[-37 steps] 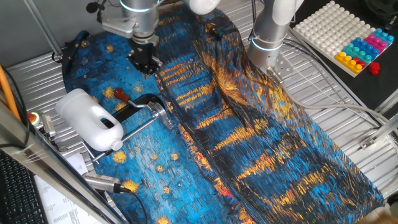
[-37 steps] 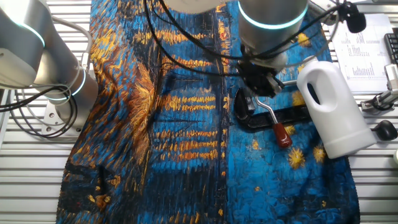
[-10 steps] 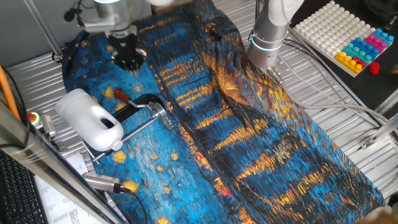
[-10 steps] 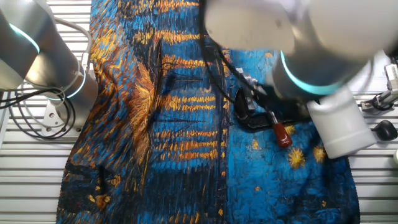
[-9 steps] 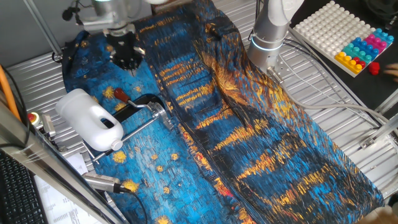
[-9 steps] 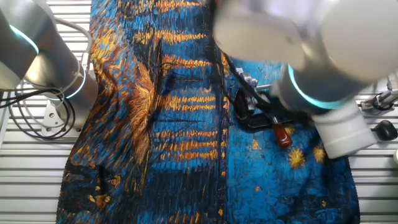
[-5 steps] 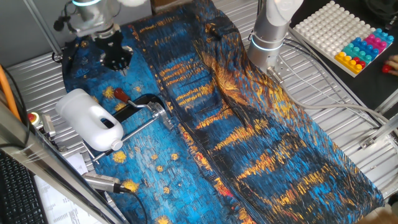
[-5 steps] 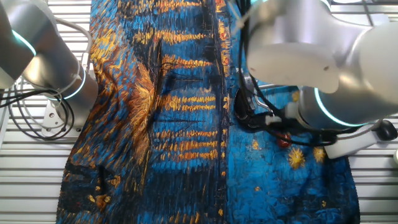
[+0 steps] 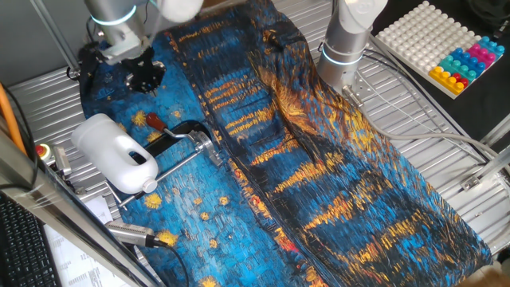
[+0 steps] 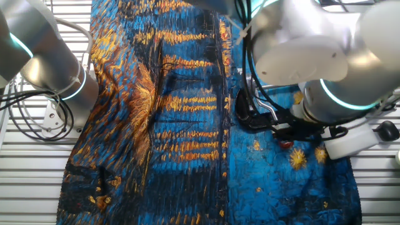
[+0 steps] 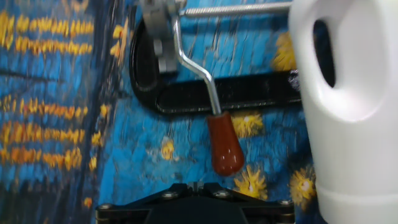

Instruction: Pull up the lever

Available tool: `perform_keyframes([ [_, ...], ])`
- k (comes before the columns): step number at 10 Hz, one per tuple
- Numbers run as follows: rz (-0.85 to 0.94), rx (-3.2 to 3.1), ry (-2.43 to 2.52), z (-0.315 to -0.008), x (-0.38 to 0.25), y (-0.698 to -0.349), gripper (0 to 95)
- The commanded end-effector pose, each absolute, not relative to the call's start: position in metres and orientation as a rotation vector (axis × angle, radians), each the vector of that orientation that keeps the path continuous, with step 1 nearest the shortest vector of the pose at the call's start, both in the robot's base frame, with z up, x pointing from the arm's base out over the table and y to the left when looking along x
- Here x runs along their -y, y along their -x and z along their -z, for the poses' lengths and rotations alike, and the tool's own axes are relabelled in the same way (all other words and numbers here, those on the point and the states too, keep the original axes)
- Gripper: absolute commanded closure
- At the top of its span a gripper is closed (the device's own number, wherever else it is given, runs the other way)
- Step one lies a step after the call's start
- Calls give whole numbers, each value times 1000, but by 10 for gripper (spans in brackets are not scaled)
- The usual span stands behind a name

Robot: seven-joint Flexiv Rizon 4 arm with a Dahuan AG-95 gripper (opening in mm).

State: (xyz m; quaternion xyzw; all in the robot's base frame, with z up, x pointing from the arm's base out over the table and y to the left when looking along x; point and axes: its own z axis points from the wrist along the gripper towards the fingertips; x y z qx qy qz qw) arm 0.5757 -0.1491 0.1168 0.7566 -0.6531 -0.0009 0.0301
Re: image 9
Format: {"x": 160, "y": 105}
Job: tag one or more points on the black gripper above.
{"x": 143, "y": 71}

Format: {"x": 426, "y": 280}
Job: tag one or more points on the light blue building block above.
{"x": 492, "y": 44}

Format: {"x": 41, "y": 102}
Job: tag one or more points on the magenta building block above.
{"x": 482, "y": 53}

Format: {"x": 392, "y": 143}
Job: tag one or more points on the silver ratchet clamp head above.
{"x": 205, "y": 143}

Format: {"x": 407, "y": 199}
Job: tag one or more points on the aluminium profile bar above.
{"x": 490, "y": 165}
{"x": 498, "y": 133}

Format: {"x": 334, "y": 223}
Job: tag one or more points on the grey wrist camera mount plate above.
{"x": 119, "y": 52}

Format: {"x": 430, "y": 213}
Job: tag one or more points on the white studded building baseplate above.
{"x": 422, "y": 36}

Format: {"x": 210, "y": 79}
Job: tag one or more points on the red emergency stop button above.
{"x": 41, "y": 150}

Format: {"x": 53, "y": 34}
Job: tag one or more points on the black cast clamp frame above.
{"x": 171, "y": 139}

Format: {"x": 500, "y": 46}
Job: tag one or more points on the printed white paper sheet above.
{"x": 79, "y": 267}

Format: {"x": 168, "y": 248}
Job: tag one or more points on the black table mat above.
{"x": 490, "y": 107}

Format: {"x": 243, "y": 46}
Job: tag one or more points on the black keyboard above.
{"x": 24, "y": 255}

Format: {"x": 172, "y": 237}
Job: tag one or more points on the white plastic jug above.
{"x": 103, "y": 147}

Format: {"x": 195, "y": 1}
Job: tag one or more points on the red building block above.
{"x": 461, "y": 79}

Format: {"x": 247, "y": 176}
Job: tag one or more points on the thin aluminium profile post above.
{"x": 52, "y": 32}

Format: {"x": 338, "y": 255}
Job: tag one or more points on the silver threaded rod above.
{"x": 175, "y": 169}

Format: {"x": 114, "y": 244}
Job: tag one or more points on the ribbed silver camera box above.
{"x": 61, "y": 159}

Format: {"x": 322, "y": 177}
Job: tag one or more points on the silver camera with black plug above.
{"x": 127, "y": 233}

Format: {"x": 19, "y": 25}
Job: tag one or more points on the starry night painted tablecloth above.
{"x": 318, "y": 179}

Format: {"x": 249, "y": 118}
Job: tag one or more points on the teal building block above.
{"x": 450, "y": 64}

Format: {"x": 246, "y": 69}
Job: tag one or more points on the orange tube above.
{"x": 10, "y": 119}

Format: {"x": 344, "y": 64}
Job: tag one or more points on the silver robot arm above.
{"x": 346, "y": 40}

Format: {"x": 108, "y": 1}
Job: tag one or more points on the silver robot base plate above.
{"x": 360, "y": 85}

